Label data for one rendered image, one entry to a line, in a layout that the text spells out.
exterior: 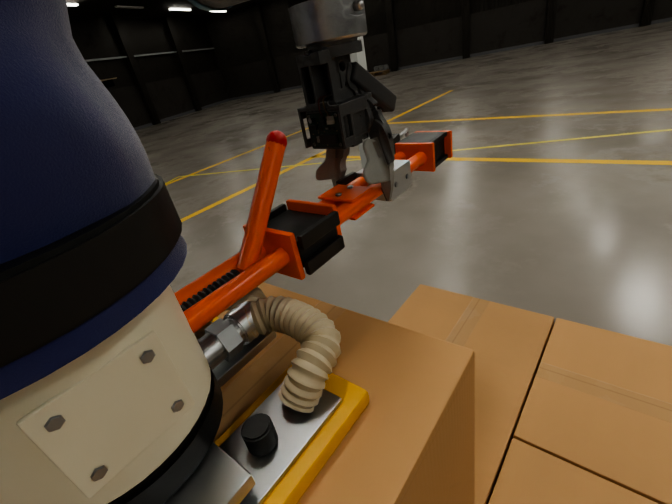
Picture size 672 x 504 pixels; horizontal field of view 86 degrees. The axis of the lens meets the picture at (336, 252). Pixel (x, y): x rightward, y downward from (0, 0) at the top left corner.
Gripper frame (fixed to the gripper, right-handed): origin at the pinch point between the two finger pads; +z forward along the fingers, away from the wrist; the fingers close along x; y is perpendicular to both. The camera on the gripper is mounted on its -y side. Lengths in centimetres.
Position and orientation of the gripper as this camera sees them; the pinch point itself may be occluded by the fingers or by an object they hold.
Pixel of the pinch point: (364, 190)
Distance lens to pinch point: 56.9
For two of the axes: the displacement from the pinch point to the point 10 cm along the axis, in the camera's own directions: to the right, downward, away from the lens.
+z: 1.8, 8.6, 4.8
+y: -6.1, 4.8, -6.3
